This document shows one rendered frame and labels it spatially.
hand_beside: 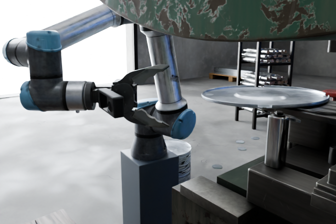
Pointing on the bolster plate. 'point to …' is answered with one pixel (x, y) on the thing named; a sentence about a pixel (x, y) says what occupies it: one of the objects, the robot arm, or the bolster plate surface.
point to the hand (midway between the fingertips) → (170, 97)
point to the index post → (277, 139)
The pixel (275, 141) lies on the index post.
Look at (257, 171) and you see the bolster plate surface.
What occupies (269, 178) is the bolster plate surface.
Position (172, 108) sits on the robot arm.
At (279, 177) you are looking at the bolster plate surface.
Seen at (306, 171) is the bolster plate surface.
